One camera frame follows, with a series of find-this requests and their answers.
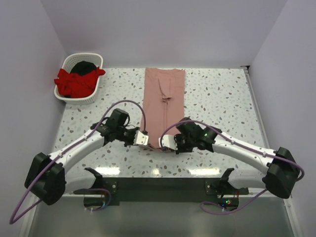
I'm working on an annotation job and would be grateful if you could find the pink t shirt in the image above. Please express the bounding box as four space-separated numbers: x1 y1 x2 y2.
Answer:
141 68 186 150

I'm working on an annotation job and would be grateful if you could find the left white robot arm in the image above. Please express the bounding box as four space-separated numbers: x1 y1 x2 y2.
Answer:
24 109 148 205

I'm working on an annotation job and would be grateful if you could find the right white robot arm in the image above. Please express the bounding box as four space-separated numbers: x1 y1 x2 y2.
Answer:
175 118 302 199

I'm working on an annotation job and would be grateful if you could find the red t shirt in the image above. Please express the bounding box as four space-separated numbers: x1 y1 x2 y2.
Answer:
54 67 106 99

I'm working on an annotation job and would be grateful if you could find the black t shirt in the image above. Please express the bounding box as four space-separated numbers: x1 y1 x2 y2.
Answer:
70 61 97 76

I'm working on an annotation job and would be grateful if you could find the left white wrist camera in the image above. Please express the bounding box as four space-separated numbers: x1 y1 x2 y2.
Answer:
133 130 149 147

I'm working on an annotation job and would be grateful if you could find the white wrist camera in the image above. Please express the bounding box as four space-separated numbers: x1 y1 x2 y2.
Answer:
161 134 177 151
133 130 149 147

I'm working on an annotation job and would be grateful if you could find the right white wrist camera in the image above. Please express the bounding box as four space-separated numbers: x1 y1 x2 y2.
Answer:
161 134 177 151

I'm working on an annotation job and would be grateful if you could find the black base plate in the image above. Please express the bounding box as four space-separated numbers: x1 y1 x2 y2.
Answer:
74 177 249 210

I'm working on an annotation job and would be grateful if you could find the aluminium frame rail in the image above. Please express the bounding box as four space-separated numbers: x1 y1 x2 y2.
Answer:
20 192 305 237

